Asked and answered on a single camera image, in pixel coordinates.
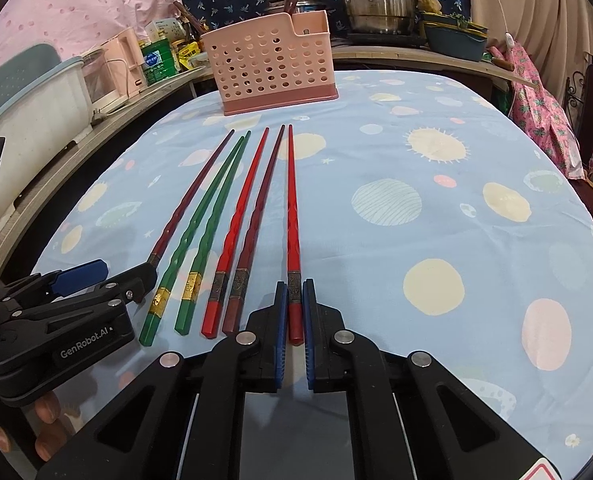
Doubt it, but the dark red twisted chopstick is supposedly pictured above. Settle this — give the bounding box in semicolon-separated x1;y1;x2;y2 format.
147;129;234;269

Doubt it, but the green chopstick gold band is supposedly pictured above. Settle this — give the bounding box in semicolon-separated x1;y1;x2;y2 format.
138;136;247;348

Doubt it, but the maroon chopstick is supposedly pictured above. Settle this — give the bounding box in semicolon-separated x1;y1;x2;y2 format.
222;125;286;336

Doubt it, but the beige curtain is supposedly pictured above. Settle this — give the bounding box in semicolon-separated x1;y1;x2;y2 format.
471;0;593;100

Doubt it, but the person left hand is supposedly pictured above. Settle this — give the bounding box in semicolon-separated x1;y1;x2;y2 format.
0;391;75;462

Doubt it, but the green white box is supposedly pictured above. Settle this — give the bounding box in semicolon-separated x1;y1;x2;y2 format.
141;39;178;86

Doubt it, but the pink perforated utensil basket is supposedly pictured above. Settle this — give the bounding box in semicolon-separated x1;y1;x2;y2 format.
203;10;339;116

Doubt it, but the white plastic storage bin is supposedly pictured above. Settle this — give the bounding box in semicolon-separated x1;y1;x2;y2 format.
0;44;92;231

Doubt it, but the red chopstick dark band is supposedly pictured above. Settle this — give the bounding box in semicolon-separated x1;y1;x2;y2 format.
287;125;304;346

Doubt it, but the pink floral cloth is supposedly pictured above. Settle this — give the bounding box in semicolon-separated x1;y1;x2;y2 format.
488;41;586;180

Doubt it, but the light blue dotted tablecloth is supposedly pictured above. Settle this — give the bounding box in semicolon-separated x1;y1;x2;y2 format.
36;70;593;479

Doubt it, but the dark blue basin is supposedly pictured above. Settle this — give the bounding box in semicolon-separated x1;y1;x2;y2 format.
420;12;487;62

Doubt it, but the bright red chopstick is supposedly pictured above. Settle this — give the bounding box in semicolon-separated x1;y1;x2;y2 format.
201;128;269;339

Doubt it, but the green twisted chopstick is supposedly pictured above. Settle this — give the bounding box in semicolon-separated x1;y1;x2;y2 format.
175;131;251;336

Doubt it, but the steel rice cooker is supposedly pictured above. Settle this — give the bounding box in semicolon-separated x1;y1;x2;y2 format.
262;0;328;18

